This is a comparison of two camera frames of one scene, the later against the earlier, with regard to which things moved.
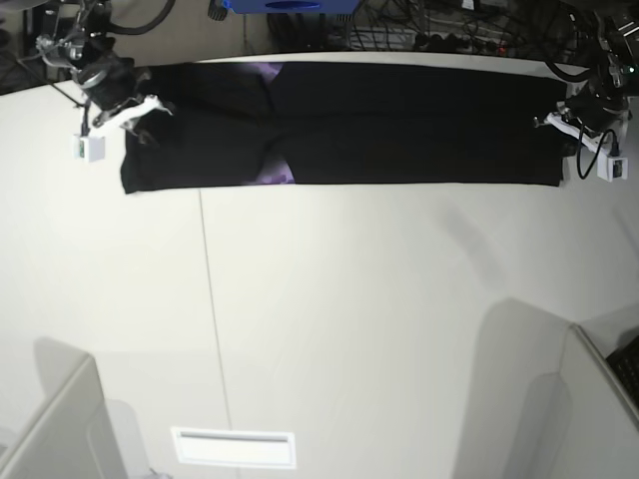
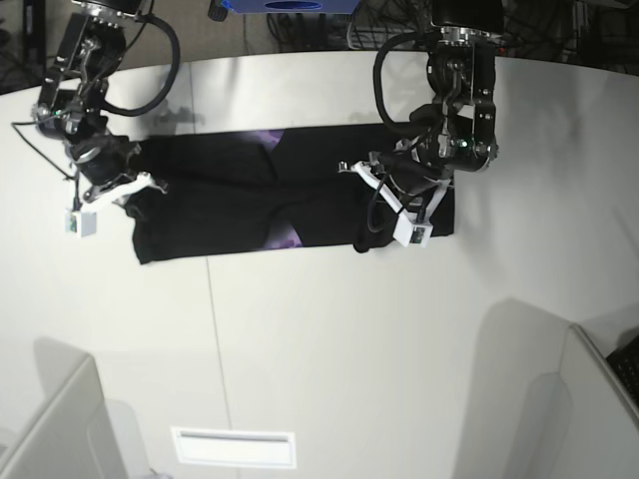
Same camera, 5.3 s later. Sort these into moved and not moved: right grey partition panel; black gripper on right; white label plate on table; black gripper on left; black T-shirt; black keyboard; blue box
Moved: black gripper on left; black gripper on right; black T-shirt
Not moved: black keyboard; white label plate on table; blue box; right grey partition panel
